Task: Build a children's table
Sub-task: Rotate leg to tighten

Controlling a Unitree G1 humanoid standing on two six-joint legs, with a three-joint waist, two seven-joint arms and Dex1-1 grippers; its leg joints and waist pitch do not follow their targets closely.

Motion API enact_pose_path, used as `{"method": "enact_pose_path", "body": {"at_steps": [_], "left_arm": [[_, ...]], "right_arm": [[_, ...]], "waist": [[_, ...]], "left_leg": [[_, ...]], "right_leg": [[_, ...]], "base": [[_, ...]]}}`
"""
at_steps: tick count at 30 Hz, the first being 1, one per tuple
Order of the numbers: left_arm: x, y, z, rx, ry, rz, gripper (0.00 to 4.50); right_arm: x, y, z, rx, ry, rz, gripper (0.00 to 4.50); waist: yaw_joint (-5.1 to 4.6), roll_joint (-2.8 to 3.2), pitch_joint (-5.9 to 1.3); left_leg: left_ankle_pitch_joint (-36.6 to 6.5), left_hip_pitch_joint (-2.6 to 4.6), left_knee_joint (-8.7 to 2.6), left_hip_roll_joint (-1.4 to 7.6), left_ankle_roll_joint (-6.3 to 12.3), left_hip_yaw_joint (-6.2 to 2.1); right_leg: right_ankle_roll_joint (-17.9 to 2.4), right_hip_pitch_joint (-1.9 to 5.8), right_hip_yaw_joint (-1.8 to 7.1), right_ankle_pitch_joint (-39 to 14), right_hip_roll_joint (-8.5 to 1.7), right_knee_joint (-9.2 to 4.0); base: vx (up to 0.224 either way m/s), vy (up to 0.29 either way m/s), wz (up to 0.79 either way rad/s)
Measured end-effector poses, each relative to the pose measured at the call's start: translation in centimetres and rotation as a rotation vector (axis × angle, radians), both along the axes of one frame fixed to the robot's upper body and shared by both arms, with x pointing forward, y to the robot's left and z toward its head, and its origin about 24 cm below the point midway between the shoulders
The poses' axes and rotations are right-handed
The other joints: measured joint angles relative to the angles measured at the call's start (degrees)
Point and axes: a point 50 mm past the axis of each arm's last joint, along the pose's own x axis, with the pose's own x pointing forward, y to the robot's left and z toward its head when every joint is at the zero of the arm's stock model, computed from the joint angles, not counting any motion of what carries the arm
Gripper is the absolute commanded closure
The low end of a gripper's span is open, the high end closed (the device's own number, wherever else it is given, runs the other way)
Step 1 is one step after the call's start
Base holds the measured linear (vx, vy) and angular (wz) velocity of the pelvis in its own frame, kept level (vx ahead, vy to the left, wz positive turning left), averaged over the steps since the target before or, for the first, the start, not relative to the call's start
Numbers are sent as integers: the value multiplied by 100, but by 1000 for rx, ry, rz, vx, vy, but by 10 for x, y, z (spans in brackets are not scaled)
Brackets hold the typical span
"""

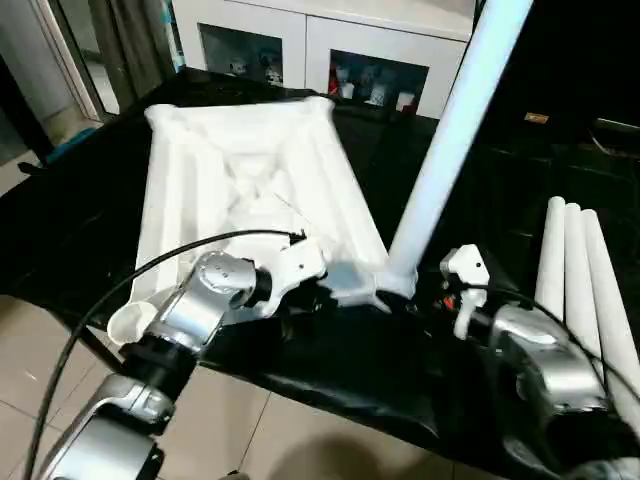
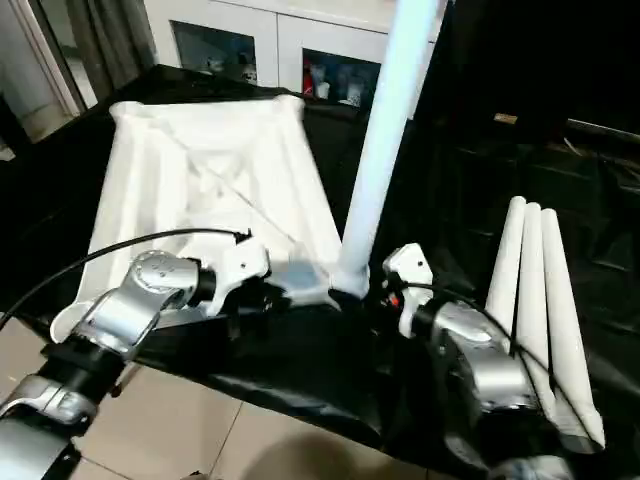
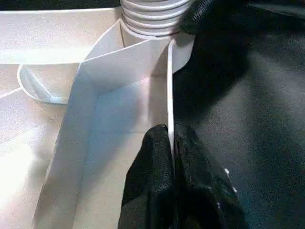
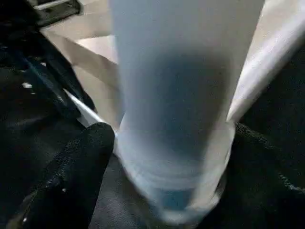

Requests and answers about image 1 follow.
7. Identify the teal plastic container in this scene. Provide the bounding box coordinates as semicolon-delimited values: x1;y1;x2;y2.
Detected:
44;127;97;167

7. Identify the black pole with tan tip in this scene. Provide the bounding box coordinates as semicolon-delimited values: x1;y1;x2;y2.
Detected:
523;112;640;139

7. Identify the black mat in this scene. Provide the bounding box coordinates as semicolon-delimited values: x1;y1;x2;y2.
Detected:
0;67;640;480

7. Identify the black backdrop cloth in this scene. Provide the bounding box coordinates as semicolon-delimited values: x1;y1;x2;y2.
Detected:
439;0;640;151

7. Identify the white cabinet with glass doors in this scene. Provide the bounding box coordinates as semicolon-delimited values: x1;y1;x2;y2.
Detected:
169;0;476;121

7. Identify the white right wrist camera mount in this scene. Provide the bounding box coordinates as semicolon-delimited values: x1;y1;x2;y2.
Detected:
439;244;489;339

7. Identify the white plastic table leg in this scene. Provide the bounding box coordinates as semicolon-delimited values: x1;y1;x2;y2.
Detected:
579;209;640;426
563;203;605;361
533;197;569;321
378;0;535;301

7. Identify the grey curtain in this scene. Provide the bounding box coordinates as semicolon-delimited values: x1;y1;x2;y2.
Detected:
89;0;176;101

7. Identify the black folding table frame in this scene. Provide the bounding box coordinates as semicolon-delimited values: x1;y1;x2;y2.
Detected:
82;327;126;376

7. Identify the white plastic table top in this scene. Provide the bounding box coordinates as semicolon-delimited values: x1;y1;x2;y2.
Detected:
106;94;419;347

